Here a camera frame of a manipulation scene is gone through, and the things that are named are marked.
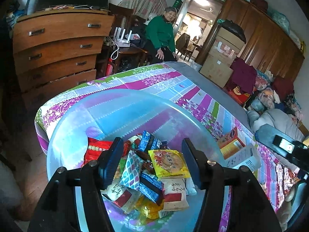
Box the person's right hand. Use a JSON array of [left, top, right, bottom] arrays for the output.
[[278, 186, 301, 231]]

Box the wooden wardrobe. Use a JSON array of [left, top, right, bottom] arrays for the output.
[[195, 0, 305, 87]]

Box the orange carton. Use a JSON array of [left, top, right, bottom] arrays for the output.
[[217, 126, 247, 160]]

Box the grey white duvet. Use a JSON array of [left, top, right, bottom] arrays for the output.
[[247, 108, 305, 141]]

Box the dark wooden chair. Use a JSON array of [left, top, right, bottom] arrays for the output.
[[109, 3, 134, 33]]

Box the striped cloth cover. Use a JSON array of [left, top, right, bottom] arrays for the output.
[[118, 0, 168, 21]]

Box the chair with brown jacket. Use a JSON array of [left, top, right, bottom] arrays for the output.
[[176, 32, 191, 56]]

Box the brown cardboard box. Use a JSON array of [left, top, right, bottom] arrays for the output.
[[199, 54, 233, 89], [216, 26, 245, 47]]

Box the red gift box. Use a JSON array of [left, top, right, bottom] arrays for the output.
[[228, 84, 251, 107]]

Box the clear plastic basin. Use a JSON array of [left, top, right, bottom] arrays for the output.
[[46, 89, 230, 232]]

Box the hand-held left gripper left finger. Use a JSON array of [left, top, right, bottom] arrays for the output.
[[28, 137, 125, 232]]

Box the yellow cookie packet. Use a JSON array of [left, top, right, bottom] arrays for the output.
[[148, 149, 191, 180]]

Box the white power cable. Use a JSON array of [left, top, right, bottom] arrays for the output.
[[110, 41, 120, 60]]

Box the black bag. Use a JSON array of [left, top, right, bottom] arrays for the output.
[[221, 19, 247, 43]]

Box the white red rice cracker packet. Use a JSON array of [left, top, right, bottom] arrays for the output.
[[161, 178, 190, 211]]

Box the heap of mixed wrappers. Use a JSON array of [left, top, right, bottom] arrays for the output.
[[83, 130, 197, 220]]

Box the maroon garment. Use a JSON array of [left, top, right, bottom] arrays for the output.
[[230, 58, 257, 95]]

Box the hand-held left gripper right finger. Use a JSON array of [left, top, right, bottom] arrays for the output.
[[182, 138, 282, 232]]

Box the red canister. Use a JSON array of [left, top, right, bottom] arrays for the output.
[[106, 58, 114, 76]]

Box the pile of floral bedding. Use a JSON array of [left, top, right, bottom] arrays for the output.
[[246, 69, 303, 116]]

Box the teal plastic bag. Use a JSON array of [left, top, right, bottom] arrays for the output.
[[268, 8, 290, 34]]

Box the red printed cardboard box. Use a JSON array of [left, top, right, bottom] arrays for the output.
[[210, 40, 242, 64]]

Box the dark red bag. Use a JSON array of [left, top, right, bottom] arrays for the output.
[[249, 0, 268, 11]]

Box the dark wooden side table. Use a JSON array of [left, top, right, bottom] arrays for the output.
[[104, 45, 148, 74]]

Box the dark blue bag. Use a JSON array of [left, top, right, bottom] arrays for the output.
[[132, 17, 148, 47]]

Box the white router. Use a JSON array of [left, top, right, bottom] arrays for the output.
[[113, 28, 138, 49]]

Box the wooden dresser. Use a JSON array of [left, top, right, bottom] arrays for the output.
[[12, 8, 115, 102]]

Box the colourful striped tablecloth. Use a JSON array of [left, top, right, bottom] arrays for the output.
[[34, 62, 307, 232]]

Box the white printed carton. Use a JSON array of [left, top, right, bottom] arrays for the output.
[[224, 144, 262, 174]]

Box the blue diamond pattern packet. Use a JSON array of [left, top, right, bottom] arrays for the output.
[[119, 150, 144, 191]]

